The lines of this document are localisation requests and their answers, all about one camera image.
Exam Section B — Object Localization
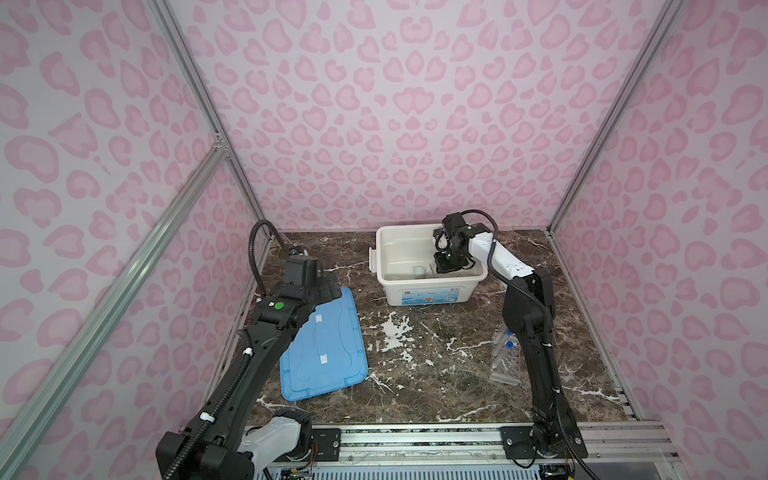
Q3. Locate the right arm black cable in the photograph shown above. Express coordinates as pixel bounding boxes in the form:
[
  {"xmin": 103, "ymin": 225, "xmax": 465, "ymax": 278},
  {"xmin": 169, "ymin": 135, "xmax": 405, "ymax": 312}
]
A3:
[{"xmin": 458, "ymin": 208, "xmax": 601, "ymax": 480}]

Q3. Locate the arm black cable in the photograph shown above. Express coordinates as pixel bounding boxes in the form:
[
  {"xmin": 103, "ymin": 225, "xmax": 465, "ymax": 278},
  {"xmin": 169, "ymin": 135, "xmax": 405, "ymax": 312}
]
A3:
[
  {"xmin": 161, "ymin": 219, "xmax": 307, "ymax": 480},
  {"xmin": 458, "ymin": 208, "xmax": 601, "ymax": 480}
]

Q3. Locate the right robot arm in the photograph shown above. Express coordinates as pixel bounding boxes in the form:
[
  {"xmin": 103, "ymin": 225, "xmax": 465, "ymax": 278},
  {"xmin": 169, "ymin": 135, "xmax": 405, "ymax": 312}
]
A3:
[{"xmin": 433, "ymin": 209, "xmax": 587, "ymax": 464}]

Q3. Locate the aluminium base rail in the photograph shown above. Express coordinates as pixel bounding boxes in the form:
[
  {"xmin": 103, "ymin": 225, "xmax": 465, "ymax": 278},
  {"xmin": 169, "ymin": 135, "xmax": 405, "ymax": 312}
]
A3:
[{"xmin": 269, "ymin": 421, "xmax": 688, "ymax": 479}]

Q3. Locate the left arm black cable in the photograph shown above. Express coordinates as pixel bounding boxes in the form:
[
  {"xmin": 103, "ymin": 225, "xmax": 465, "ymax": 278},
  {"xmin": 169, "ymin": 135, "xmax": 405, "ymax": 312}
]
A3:
[{"xmin": 161, "ymin": 219, "xmax": 307, "ymax": 480}]

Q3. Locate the clear plastic test tube rack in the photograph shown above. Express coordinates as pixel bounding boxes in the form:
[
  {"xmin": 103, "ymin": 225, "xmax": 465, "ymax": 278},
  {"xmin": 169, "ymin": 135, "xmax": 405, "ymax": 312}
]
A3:
[{"xmin": 490, "ymin": 326, "xmax": 521, "ymax": 386}]

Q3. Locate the blue plastic bin lid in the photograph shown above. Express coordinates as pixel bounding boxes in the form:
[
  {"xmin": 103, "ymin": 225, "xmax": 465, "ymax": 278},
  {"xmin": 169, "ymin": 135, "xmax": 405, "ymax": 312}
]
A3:
[{"xmin": 280, "ymin": 287, "xmax": 368, "ymax": 402}]

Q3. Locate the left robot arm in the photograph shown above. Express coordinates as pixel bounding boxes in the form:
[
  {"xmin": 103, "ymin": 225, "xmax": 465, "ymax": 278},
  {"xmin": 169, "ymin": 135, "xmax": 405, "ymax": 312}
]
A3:
[{"xmin": 155, "ymin": 255, "xmax": 341, "ymax": 479}]

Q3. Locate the blue-capped test tube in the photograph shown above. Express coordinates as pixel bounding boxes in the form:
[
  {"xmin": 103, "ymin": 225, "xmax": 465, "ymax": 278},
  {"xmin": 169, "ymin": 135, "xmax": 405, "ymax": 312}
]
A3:
[{"xmin": 502, "ymin": 340, "xmax": 518, "ymax": 362}]

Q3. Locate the white plastic storage bin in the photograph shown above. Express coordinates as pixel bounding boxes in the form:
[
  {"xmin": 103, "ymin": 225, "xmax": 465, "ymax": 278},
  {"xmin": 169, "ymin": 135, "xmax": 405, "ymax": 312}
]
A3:
[{"xmin": 369, "ymin": 224, "xmax": 488, "ymax": 306}]

